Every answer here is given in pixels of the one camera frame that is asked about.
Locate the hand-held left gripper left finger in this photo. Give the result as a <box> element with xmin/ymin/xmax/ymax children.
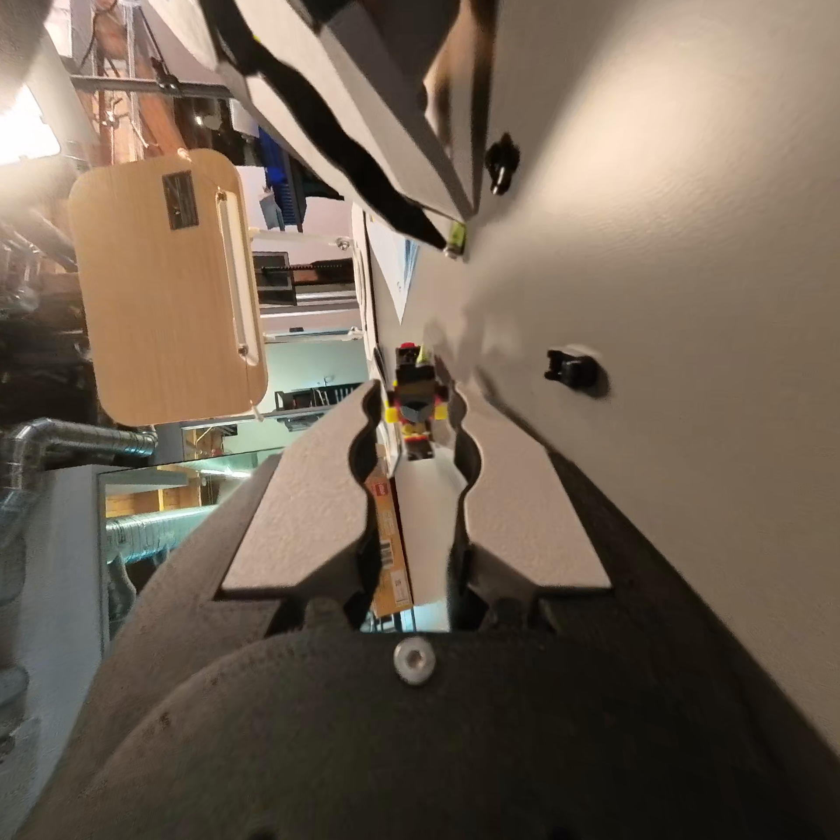
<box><xmin>222</xmin><ymin>379</ymin><xmax>385</xmax><ymax>603</ymax></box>

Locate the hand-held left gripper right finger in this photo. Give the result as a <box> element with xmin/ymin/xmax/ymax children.
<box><xmin>451</xmin><ymin>384</ymin><xmax>613</xmax><ymax>605</ymax></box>

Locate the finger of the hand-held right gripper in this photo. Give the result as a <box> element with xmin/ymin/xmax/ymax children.
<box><xmin>233</xmin><ymin>0</ymin><xmax>479</xmax><ymax>223</ymax></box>
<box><xmin>197</xmin><ymin>0</ymin><xmax>454</xmax><ymax>253</ymax></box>

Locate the black red yellow lego model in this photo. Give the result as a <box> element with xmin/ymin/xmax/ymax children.
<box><xmin>384</xmin><ymin>341</ymin><xmax>451</xmax><ymax>462</ymax></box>

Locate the orange cardboard lego box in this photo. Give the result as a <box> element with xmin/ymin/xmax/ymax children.
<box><xmin>363</xmin><ymin>446</ymin><xmax>416</xmax><ymax>619</ymax></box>

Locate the small black lego piece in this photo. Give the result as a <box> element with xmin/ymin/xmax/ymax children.
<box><xmin>543</xmin><ymin>344</ymin><xmax>609</xmax><ymax>399</ymax></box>
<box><xmin>483</xmin><ymin>131</ymin><xmax>523</xmax><ymax>197</ymax></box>

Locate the open instruction booklet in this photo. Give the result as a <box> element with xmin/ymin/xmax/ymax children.
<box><xmin>364</xmin><ymin>215</ymin><xmax>422</xmax><ymax>326</ymax></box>

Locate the wooden board on white stand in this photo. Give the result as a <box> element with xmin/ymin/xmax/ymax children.
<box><xmin>67</xmin><ymin>147</ymin><xmax>379</xmax><ymax>427</ymax></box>

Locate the silver ventilation duct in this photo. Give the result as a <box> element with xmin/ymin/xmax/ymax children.
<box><xmin>0</xmin><ymin>419</ymin><xmax>160</xmax><ymax>490</ymax></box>

